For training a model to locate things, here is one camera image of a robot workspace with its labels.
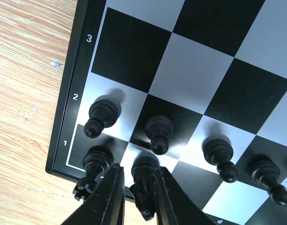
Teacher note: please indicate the black rook piece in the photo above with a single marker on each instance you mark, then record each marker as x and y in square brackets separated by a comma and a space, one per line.
[96, 163]

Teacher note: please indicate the black silver chess board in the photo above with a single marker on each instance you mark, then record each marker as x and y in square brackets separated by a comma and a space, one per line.
[216, 68]

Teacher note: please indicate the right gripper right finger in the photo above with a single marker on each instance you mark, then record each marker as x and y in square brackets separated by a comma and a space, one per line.
[173, 206]

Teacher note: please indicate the black knight piece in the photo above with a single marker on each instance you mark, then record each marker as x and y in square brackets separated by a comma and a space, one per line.
[143, 173]

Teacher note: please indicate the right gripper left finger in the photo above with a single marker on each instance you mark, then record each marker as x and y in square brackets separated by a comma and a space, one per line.
[105, 206]

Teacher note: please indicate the black pawn near corner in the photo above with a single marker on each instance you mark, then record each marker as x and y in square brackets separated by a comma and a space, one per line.
[102, 114]

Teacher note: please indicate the black chess piece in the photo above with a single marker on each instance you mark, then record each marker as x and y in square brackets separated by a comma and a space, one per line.
[219, 153]
[159, 129]

